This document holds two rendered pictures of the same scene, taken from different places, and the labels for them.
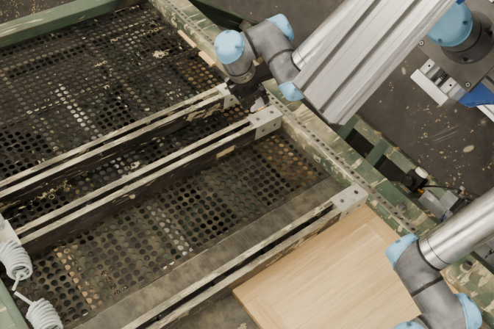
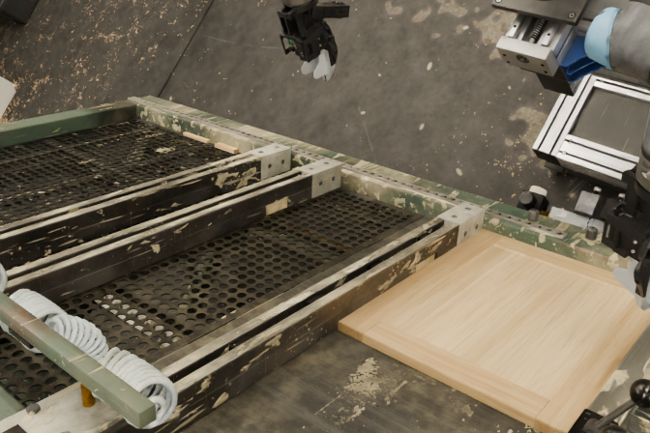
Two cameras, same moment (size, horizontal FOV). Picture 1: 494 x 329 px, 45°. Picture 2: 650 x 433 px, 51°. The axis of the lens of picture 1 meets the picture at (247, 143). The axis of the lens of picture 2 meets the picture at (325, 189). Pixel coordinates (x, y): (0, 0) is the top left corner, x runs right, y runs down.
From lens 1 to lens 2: 0.92 m
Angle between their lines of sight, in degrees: 26
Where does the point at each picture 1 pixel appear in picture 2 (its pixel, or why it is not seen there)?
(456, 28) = not seen: outside the picture
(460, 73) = (557, 8)
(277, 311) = (416, 334)
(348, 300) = (513, 312)
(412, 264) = (636, 21)
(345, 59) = not seen: outside the picture
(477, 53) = not seen: outside the picture
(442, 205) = (581, 216)
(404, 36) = not seen: outside the picture
